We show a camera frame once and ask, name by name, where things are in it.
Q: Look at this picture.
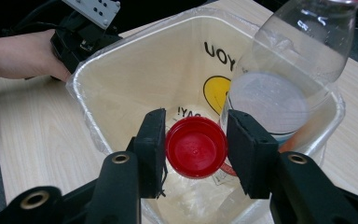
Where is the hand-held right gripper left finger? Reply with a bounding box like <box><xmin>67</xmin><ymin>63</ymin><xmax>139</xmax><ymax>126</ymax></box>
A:
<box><xmin>132</xmin><ymin>107</ymin><xmax>168</xmax><ymax>200</ymax></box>

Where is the black cable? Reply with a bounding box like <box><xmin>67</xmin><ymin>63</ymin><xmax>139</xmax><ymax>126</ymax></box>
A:
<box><xmin>1</xmin><ymin>0</ymin><xmax>63</xmax><ymax>35</ymax></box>

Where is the clear plastic bottle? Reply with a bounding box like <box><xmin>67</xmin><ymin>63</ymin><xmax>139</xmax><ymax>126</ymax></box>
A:
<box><xmin>218</xmin><ymin>0</ymin><xmax>358</xmax><ymax>147</ymax></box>

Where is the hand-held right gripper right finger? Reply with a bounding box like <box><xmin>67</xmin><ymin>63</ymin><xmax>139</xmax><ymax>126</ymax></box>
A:
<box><xmin>226</xmin><ymin>109</ymin><xmax>280</xmax><ymax>200</ymax></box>

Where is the red bottle cap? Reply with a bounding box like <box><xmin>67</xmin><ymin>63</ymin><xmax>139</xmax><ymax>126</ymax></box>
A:
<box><xmin>165</xmin><ymin>117</ymin><xmax>228</xmax><ymax>179</ymax></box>

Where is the white trash bin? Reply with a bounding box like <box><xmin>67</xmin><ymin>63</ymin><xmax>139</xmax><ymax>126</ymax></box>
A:
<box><xmin>66</xmin><ymin>7</ymin><xmax>346</xmax><ymax>224</ymax></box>

